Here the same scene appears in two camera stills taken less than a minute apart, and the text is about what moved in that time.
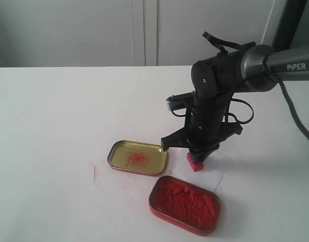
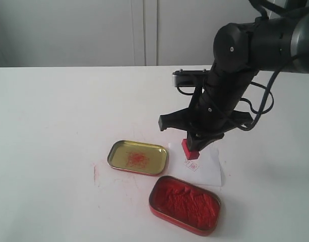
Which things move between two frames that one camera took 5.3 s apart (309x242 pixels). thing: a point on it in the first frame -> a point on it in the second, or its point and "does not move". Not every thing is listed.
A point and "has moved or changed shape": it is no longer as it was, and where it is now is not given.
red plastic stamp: x=196 y=166 has moved or changed shape
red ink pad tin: x=193 y=208 does not move
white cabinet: x=89 y=33 does not move
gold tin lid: x=139 y=157 does not move
